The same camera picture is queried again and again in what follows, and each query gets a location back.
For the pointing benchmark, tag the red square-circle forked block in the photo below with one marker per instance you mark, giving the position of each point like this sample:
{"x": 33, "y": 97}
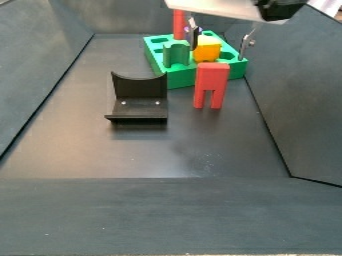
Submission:
{"x": 212, "y": 79}

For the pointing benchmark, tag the black curved fixture stand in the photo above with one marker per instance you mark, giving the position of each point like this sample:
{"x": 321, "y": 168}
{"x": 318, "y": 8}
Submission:
{"x": 141, "y": 98}

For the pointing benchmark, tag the yellow pentagon block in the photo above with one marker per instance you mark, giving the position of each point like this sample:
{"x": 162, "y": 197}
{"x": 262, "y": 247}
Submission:
{"x": 208, "y": 50}

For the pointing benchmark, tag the red tall cylinder block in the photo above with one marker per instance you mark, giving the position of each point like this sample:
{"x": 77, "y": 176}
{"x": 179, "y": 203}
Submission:
{"x": 178, "y": 24}

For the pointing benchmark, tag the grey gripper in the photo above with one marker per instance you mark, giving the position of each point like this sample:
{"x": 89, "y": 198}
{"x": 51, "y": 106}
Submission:
{"x": 237, "y": 9}

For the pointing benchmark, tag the green arch block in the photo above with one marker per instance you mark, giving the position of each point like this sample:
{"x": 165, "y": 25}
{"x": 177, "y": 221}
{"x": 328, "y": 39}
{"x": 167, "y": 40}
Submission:
{"x": 175, "y": 53}

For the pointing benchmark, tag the purple cylinder block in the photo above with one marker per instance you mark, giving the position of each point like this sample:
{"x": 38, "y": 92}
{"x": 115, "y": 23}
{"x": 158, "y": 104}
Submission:
{"x": 187, "y": 30}

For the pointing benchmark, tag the green shape sorter base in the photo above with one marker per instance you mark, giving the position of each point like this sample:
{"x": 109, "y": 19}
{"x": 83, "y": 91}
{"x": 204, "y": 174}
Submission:
{"x": 181, "y": 76}

